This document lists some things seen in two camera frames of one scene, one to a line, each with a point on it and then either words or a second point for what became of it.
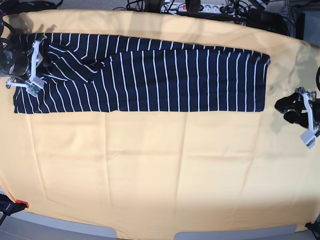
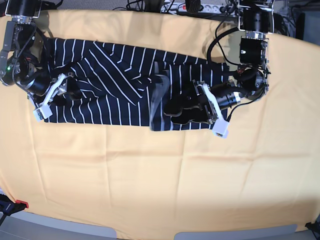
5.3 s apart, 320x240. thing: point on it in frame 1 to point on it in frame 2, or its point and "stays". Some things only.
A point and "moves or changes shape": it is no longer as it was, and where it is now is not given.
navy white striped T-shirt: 85,73 moves or changes shape
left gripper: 19,63 to 45,88
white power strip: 179,7 stays
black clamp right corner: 315,228 stays
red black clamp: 7,207 stays
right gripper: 296,101 to 224,94
